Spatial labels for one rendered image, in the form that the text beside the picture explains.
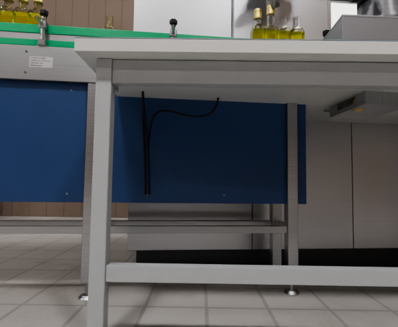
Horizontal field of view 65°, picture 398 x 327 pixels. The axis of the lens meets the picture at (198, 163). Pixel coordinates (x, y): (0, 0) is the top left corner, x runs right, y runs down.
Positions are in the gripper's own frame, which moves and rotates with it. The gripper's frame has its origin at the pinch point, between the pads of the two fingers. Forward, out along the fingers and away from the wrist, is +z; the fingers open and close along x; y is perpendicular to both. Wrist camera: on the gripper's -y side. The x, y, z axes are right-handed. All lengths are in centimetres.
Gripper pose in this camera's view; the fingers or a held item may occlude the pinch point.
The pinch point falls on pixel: (270, 8)
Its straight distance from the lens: 155.7
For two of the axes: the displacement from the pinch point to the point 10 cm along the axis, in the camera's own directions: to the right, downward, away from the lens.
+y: 9.9, 0.2, 1.2
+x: -1.2, 0.6, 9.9
